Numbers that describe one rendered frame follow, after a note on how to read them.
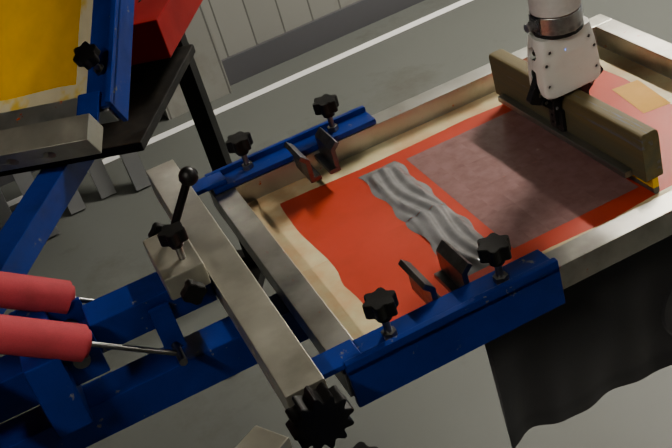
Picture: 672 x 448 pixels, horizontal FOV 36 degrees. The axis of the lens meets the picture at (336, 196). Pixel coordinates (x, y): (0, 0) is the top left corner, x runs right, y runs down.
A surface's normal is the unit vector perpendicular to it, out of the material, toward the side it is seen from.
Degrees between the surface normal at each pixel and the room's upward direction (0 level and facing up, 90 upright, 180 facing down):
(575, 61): 94
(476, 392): 0
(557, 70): 94
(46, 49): 32
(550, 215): 0
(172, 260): 0
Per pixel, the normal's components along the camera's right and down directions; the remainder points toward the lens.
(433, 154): -0.25, -0.83
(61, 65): -0.28, -0.41
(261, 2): 0.41, 0.38
